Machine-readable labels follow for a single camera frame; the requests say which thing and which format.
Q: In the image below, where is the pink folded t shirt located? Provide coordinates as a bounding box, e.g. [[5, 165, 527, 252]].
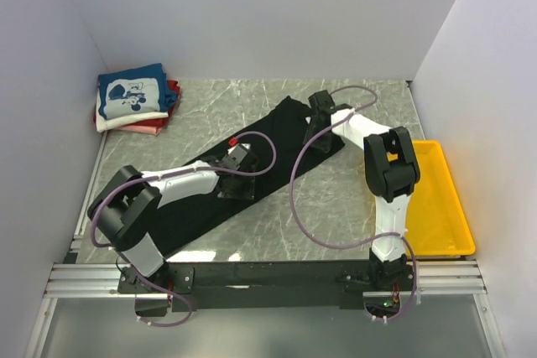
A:
[[116, 124, 163, 136]]

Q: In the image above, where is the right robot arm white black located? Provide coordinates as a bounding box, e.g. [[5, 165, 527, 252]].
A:
[[292, 90, 420, 290]]

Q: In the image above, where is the yellow plastic tray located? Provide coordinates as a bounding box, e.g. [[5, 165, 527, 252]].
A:
[[407, 140, 476, 258]]

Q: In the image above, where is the black t shirt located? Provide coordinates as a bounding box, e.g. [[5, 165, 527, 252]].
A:
[[142, 96, 347, 261]]

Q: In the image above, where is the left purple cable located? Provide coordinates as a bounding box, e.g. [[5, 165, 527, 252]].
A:
[[91, 131, 278, 329]]

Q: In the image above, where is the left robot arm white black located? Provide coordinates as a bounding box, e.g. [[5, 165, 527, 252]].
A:
[[88, 143, 258, 293]]

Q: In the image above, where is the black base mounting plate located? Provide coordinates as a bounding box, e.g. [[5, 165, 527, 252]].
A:
[[117, 260, 416, 318]]

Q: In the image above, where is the purple cable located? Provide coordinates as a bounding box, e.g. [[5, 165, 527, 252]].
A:
[[289, 85, 420, 321], [91, 131, 278, 329]]

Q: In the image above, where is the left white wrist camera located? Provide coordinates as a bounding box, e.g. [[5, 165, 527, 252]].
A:
[[227, 137, 251, 154]]

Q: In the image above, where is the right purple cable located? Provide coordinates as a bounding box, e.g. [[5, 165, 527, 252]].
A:
[[289, 85, 420, 321]]

